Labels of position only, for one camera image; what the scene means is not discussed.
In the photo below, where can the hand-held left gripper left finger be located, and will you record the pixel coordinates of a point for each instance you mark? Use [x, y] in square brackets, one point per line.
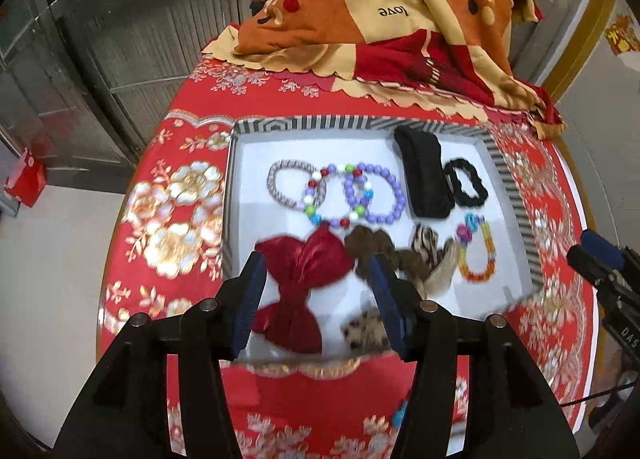
[247, 301]

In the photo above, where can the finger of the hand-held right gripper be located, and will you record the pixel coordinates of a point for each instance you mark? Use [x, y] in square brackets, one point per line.
[595, 254]

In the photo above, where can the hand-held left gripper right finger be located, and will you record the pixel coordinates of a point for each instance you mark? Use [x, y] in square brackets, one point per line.
[387, 301]

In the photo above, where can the red satin hair bow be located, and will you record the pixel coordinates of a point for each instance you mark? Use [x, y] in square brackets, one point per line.
[305, 259]

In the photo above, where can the striped rim white box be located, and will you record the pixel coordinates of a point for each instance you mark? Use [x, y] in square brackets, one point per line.
[260, 199]

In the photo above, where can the black scrunchie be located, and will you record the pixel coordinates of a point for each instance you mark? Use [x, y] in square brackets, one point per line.
[481, 186]

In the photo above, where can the black cloth headband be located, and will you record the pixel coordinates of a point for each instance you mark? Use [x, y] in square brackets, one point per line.
[425, 174]

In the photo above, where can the leopard print gauze bow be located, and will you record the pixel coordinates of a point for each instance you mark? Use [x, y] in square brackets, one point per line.
[437, 264]

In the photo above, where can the brown fuzzy scrunchie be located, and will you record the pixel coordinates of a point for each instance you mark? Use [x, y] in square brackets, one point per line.
[365, 241]

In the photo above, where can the red floral tablecloth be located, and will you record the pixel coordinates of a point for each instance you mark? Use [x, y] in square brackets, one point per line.
[150, 264]

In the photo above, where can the red paper bag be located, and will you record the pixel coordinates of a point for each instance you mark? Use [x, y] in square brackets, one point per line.
[26, 179]

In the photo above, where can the grey metal door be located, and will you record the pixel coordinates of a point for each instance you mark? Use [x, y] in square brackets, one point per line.
[125, 39]

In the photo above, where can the orange red printed quilt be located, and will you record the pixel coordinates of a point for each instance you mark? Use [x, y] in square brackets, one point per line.
[340, 4]

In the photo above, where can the torn wall sticker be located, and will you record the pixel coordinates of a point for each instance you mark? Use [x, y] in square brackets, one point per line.
[622, 39]

